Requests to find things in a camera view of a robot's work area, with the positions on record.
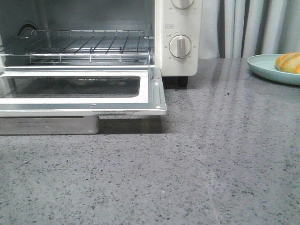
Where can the oven glass door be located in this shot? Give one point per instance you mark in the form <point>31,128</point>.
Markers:
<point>71,99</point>

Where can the golden bread roll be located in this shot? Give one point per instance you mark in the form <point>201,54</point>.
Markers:
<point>289,62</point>

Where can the black oven foot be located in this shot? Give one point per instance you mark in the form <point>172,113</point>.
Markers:
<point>182,81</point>

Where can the lower white oven knob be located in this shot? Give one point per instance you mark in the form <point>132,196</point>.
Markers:
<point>180,46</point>

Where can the white oven knob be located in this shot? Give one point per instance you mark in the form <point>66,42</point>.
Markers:
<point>182,4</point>
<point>180,46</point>

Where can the white Toshiba toaster oven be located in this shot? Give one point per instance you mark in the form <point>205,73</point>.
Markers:
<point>158,19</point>

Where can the upper white oven knob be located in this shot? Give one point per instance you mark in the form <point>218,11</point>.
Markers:
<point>182,4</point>

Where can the white curtain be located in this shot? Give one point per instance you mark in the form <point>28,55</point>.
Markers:
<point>244,28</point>

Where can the teal plate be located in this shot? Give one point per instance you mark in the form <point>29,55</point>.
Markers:
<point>264,66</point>

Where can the chrome wire oven rack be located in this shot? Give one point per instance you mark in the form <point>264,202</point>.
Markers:
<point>58,47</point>

